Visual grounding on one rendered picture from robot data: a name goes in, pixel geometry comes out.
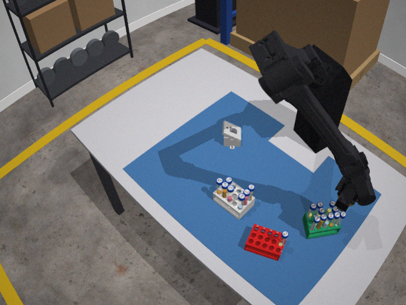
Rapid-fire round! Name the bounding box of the blue bench mat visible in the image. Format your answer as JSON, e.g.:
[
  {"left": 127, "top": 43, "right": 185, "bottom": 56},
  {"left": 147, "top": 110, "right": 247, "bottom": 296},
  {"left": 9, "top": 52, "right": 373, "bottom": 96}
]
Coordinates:
[{"left": 123, "top": 91, "right": 381, "bottom": 305}]

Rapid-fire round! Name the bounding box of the white tube rack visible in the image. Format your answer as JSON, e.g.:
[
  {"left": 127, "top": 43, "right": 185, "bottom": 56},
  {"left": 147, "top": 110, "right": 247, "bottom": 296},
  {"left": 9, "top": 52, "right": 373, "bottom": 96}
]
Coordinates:
[{"left": 213, "top": 182, "right": 255, "bottom": 220}]

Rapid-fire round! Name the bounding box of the test tube with blue cap and pink liquid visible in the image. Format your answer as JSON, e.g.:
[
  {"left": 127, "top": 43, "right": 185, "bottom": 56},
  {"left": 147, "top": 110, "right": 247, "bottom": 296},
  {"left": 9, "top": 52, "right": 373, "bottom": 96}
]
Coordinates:
[{"left": 227, "top": 185, "right": 234, "bottom": 202}]

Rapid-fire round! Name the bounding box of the red tube rack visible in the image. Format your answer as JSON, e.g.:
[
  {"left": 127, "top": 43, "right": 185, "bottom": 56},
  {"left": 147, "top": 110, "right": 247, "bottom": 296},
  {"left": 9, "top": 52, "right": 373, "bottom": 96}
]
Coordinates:
[{"left": 244, "top": 224, "right": 285, "bottom": 261}]

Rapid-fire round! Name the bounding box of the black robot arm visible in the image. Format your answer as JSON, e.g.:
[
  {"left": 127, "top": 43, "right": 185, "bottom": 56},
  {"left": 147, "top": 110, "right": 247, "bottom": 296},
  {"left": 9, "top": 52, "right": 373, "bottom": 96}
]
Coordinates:
[{"left": 249, "top": 30, "right": 376, "bottom": 212}]

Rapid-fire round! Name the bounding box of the green test tube rack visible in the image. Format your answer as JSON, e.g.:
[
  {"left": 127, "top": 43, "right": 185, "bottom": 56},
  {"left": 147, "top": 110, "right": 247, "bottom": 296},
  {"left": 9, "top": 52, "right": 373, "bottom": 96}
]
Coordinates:
[{"left": 302, "top": 212, "right": 341, "bottom": 239}]

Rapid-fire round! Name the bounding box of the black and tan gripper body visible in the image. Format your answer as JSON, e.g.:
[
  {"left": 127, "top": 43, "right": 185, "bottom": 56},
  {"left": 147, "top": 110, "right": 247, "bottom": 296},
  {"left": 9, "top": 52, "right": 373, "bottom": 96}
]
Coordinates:
[{"left": 335, "top": 176, "right": 359, "bottom": 205}]

